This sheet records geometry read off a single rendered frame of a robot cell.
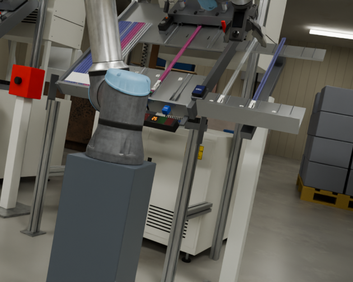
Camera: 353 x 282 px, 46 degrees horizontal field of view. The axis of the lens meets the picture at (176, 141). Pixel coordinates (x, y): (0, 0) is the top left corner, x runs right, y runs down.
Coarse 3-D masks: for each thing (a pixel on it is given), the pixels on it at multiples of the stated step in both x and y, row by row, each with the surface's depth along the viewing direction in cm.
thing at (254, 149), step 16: (256, 144) 155; (256, 160) 155; (240, 176) 157; (256, 176) 156; (240, 192) 157; (240, 208) 158; (240, 224) 158; (240, 240) 158; (224, 256) 160; (240, 256) 160; (224, 272) 160
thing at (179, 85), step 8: (136, 72) 183; (144, 72) 182; (152, 72) 180; (160, 72) 179; (176, 72) 177; (152, 80) 177; (168, 80) 174; (176, 80) 173; (184, 80) 172; (192, 80) 171; (200, 80) 170; (160, 88) 172; (168, 88) 170; (176, 88) 169; (184, 88) 168; (192, 88) 167; (152, 96) 169; (160, 96) 168; (168, 96) 167; (176, 96) 166; (184, 96) 165
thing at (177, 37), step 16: (128, 16) 219; (144, 16) 216; (160, 16) 212; (176, 32) 198; (192, 32) 195; (208, 32) 192; (224, 32) 189; (192, 48) 188; (208, 48) 184; (224, 48) 181
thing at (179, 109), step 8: (64, 88) 189; (72, 88) 186; (80, 88) 183; (88, 88) 180; (80, 96) 187; (88, 96) 184; (152, 104) 167; (160, 104) 164; (168, 104) 162; (176, 104) 160; (184, 104) 158; (160, 112) 169; (176, 112) 164; (184, 112) 161
